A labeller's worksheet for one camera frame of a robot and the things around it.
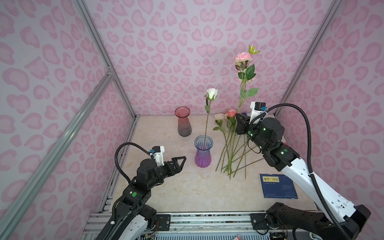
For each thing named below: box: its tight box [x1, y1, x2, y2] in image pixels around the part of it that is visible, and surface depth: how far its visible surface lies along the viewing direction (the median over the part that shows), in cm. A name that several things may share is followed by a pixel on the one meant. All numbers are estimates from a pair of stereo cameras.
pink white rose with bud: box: [234, 45, 261, 114], surface depth 63 cm
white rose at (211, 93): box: [203, 88, 218, 150], surface depth 75 cm
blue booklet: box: [259, 173, 299, 200], surface depth 85 cm
